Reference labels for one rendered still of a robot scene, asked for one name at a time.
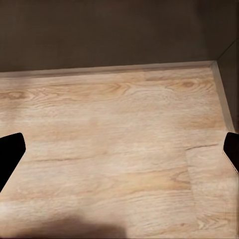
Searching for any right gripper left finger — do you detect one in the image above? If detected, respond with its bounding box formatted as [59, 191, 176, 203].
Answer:
[0, 132, 26, 192]

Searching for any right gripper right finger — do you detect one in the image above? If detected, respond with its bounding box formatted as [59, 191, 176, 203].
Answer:
[223, 132, 239, 173]

